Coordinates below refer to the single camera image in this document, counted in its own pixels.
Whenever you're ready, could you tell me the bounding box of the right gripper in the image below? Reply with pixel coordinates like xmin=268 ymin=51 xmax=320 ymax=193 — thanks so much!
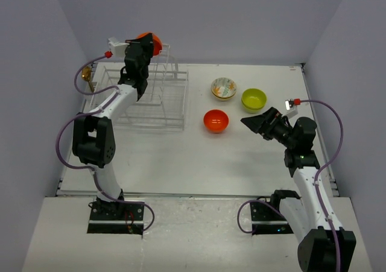
xmin=241 ymin=107 xmax=297 ymax=149

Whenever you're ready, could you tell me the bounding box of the orange bowl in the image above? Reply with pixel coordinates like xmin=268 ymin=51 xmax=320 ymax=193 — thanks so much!
xmin=203 ymin=109 xmax=229 ymax=133
xmin=136 ymin=32 xmax=162 ymax=56

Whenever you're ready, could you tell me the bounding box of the green bowl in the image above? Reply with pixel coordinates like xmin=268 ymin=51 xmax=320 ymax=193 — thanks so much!
xmin=241 ymin=88 xmax=267 ymax=106
xmin=242 ymin=103 xmax=265 ymax=114

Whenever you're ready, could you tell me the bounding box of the blue yellow patterned bowl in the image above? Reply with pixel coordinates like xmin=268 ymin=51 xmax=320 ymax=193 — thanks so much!
xmin=212 ymin=92 xmax=236 ymax=101

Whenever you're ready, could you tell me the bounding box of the white floral patterned bowl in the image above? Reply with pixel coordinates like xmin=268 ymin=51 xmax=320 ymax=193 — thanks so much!
xmin=210 ymin=77 xmax=237 ymax=96

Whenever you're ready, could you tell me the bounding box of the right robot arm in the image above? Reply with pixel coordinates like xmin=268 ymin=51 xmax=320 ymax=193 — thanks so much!
xmin=241 ymin=107 xmax=356 ymax=271

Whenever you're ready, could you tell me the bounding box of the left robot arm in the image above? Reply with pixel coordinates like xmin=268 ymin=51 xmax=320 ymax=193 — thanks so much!
xmin=72 ymin=33 xmax=155 ymax=220

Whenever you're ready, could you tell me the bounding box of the brass wooden utensil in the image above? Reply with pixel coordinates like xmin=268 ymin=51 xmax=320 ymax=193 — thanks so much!
xmin=81 ymin=66 xmax=95 ymax=93

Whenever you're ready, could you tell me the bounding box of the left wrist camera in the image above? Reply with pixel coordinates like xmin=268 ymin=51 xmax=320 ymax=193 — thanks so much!
xmin=107 ymin=37 xmax=128 ymax=58

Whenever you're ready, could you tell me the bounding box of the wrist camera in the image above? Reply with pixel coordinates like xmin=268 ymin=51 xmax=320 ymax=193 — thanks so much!
xmin=107 ymin=37 xmax=128 ymax=58
xmin=285 ymin=98 xmax=301 ymax=119

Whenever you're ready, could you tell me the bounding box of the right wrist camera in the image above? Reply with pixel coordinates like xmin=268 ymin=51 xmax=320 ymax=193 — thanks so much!
xmin=285 ymin=98 xmax=301 ymax=119

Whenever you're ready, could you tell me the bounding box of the white wire dish rack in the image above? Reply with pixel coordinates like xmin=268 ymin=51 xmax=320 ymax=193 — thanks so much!
xmin=84 ymin=43 xmax=188 ymax=129

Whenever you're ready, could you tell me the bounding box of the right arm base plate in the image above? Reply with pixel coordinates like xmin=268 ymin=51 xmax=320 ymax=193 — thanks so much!
xmin=250 ymin=197 xmax=293 ymax=235

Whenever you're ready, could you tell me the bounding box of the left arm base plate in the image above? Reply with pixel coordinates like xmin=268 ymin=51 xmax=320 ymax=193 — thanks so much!
xmin=87 ymin=198 xmax=144 ymax=235

